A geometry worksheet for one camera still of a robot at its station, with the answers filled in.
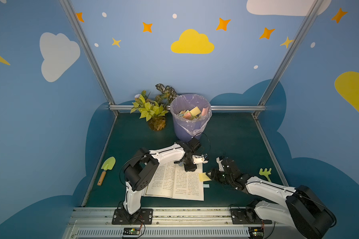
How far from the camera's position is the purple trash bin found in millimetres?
836

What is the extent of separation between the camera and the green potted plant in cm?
90

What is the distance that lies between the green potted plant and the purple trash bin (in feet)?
0.21
